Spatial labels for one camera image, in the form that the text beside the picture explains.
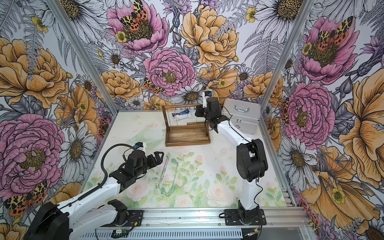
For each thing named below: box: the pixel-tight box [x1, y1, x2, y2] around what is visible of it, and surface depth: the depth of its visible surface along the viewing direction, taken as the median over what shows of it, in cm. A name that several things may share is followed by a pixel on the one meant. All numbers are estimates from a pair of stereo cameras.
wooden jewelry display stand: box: [161, 103, 211, 147], surface depth 107 cm
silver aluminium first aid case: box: [222, 98, 261, 135], surface depth 104 cm
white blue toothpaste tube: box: [172, 108, 192, 121], surface depth 118 cm
